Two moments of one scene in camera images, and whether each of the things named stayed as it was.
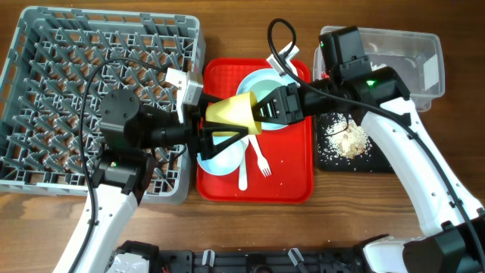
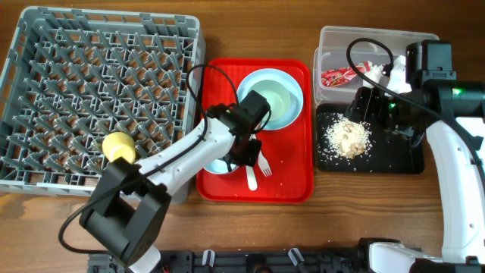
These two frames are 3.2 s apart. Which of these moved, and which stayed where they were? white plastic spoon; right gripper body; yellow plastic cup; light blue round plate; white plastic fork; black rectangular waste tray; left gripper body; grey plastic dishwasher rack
Moved: left gripper body; white plastic spoon; yellow plastic cup; right gripper body
Stayed: light blue round plate; grey plastic dishwasher rack; black rectangular waste tray; white plastic fork
